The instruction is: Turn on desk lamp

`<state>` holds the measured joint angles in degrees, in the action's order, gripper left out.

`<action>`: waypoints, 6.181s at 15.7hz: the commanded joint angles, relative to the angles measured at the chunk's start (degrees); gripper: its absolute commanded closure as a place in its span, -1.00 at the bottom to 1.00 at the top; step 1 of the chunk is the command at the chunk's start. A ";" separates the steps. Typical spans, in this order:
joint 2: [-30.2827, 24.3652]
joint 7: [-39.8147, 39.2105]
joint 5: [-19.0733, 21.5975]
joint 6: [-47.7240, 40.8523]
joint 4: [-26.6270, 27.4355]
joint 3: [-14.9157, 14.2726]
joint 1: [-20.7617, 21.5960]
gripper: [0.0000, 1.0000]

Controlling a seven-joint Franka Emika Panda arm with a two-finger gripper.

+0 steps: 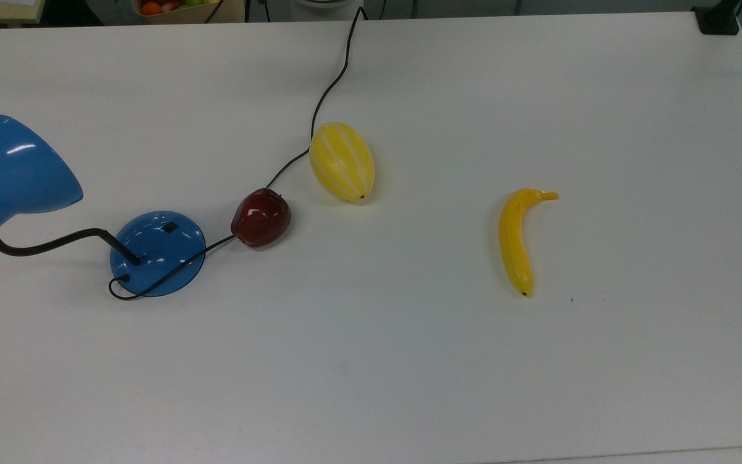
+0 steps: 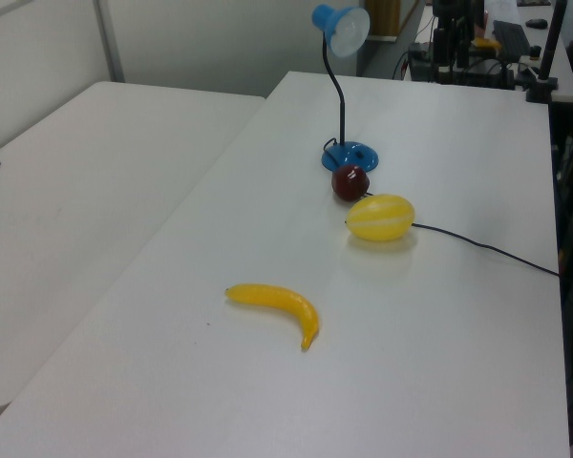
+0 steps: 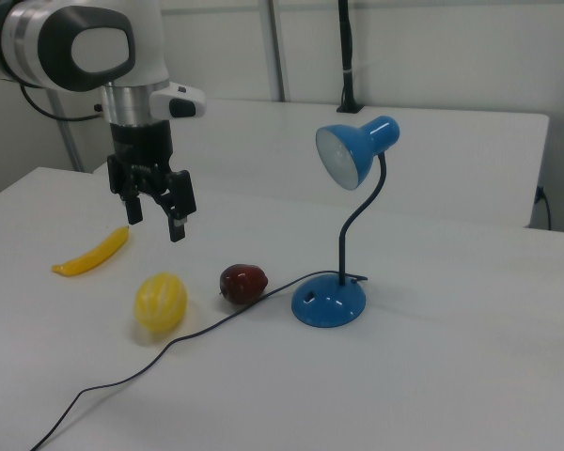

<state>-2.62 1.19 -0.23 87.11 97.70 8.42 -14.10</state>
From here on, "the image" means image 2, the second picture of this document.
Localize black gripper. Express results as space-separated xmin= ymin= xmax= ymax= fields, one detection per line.
xmin=432 ymin=0 xmax=486 ymax=73

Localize blue desk lamp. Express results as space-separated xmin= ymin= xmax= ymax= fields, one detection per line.
xmin=311 ymin=3 xmax=379 ymax=173

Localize black equipment box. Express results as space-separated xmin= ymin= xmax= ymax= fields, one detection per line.
xmin=407 ymin=41 xmax=516 ymax=91

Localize black keyboard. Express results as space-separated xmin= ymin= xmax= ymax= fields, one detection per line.
xmin=492 ymin=19 xmax=532 ymax=59

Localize yellow wooden board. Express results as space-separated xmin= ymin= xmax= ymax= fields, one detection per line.
xmin=365 ymin=0 xmax=425 ymax=37

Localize black pole with clamp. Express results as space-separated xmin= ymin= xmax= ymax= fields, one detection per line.
xmin=526 ymin=0 xmax=570 ymax=104

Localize dark red apple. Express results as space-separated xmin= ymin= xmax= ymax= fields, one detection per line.
xmin=331 ymin=164 xmax=371 ymax=202

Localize yellow striped melon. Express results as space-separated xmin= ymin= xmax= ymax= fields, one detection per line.
xmin=345 ymin=193 xmax=416 ymax=242

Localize yellow banana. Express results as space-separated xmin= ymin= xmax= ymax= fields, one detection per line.
xmin=224 ymin=282 xmax=320 ymax=353

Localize white side table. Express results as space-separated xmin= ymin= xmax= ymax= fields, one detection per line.
xmin=0 ymin=80 xmax=267 ymax=415

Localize black lamp power cable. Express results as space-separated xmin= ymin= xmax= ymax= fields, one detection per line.
xmin=323 ymin=137 xmax=562 ymax=278

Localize grey partition frame post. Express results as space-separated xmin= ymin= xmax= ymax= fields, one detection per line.
xmin=94 ymin=0 xmax=126 ymax=83

